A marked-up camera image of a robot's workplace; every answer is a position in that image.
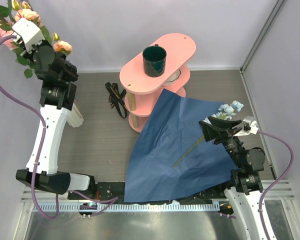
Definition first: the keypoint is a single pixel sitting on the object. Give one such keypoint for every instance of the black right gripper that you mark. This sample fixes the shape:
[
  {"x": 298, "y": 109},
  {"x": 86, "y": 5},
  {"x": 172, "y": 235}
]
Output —
[{"x": 210, "y": 131}]

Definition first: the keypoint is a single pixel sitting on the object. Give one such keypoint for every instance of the artificial flower bunch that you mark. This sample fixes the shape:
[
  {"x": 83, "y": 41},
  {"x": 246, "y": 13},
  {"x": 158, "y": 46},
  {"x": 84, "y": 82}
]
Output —
[{"x": 225, "y": 112}]

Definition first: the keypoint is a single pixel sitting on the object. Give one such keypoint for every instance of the blue wrapping paper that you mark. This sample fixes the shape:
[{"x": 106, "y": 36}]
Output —
[{"x": 170, "y": 160}]

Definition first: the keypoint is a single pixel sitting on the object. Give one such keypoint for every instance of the black ribbon gold lettering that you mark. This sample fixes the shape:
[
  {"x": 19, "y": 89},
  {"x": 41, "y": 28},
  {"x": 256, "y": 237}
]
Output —
[{"x": 117, "y": 99}]

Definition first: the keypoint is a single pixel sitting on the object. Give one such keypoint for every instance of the peach rose stem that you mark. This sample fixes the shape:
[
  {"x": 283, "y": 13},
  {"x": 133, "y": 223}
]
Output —
[
  {"x": 16, "y": 6},
  {"x": 60, "y": 45}
]

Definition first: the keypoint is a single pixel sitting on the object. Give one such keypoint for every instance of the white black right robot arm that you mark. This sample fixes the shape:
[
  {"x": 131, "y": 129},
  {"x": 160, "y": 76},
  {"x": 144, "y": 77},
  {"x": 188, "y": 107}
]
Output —
[{"x": 244, "y": 190}]

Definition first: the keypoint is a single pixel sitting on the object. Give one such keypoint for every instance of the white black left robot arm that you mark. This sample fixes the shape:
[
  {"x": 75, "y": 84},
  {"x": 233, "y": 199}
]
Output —
[{"x": 57, "y": 97}]

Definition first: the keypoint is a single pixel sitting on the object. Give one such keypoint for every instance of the white ribbed ceramic vase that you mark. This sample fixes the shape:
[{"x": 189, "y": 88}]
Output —
[{"x": 75, "y": 118}]

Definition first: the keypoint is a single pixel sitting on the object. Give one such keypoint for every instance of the white bowl on shelf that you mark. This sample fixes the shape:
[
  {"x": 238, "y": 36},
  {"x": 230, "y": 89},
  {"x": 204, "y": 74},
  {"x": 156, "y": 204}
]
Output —
[{"x": 172, "y": 79}]

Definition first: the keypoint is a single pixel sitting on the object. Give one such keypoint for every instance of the pink three-tier wooden shelf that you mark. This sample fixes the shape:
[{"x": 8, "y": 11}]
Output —
[{"x": 142, "y": 91}]

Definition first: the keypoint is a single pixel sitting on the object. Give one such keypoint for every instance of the dark green cup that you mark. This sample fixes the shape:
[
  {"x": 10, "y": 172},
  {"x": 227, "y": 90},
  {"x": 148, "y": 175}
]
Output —
[{"x": 154, "y": 60}]

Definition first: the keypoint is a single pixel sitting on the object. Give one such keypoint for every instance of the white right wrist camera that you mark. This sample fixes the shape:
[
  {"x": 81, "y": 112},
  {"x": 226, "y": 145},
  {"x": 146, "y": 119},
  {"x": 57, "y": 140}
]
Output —
[{"x": 250, "y": 127}]

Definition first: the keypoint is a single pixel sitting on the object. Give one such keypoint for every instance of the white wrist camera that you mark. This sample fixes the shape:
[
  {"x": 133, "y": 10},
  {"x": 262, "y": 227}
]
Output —
[
  {"x": 27, "y": 35},
  {"x": 250, "y": 127}
]

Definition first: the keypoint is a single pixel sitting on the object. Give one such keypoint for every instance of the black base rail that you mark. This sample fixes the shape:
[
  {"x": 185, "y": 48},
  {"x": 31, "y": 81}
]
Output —
[{"x": 107, "y": 190}]

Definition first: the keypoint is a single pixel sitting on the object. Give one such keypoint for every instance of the right aluminium frame post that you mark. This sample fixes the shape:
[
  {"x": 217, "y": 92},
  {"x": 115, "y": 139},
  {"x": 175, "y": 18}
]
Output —
[{"x": 278, "y": 5}]

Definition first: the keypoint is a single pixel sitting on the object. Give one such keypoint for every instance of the white slotted cable duct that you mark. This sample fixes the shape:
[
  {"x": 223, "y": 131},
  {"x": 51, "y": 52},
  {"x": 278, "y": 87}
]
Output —
[{"x": 90, "y": 207}]

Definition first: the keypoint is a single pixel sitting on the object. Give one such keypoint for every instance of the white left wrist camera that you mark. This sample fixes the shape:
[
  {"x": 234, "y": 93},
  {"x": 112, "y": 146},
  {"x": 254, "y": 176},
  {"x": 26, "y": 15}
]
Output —
[{"x": 27, "y": 35}]

